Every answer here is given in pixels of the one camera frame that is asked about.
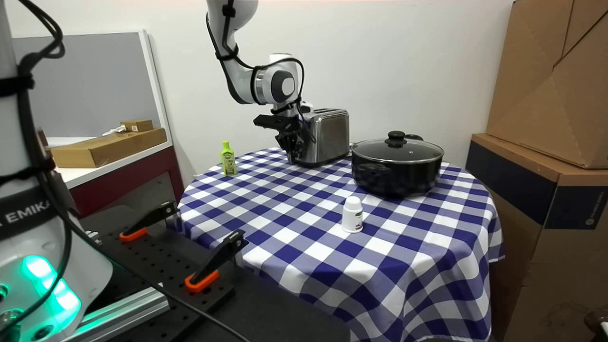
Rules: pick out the large cardboard box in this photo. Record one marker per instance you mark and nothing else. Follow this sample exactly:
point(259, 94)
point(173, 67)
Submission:
point(544, 156)

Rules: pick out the green plastic bottle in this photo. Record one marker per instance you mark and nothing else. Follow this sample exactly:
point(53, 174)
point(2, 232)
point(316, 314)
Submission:
point(228, 158)

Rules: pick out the silver toaster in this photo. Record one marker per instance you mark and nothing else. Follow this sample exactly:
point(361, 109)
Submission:
point(325, 137)

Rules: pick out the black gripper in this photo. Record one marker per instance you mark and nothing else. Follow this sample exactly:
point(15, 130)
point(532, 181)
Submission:
point(293, 132)

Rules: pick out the flat cardboard box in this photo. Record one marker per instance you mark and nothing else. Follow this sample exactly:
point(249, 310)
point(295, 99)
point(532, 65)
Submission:
point(126, 139)

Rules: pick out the blue white checkered tablecloth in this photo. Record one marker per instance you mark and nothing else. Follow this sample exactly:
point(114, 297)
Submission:
point(418, 269)

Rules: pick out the small white bottle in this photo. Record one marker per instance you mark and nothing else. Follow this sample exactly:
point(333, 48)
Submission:
point(352, 213)

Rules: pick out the black pot with lid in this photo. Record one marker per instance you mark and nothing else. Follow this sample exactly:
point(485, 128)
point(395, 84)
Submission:
point(395, 166)

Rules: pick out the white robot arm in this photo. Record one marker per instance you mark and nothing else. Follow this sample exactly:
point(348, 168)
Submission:
point(32, 174)

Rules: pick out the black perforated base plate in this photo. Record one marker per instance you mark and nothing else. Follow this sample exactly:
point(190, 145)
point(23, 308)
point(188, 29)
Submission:
point(160, 261)

